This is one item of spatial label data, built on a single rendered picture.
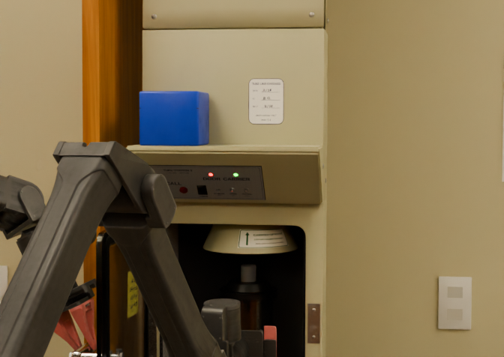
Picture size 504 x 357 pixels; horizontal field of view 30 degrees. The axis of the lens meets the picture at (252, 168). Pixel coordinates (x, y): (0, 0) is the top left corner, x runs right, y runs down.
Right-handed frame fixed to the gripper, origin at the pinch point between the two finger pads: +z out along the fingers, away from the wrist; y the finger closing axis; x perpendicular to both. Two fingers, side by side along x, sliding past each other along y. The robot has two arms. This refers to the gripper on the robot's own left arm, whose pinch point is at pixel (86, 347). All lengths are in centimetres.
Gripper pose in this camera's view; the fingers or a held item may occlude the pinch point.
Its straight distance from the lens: 150.9
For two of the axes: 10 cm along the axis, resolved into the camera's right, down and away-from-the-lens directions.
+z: 4.3, 9.0, -0.2
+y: -8.9, 4.3, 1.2
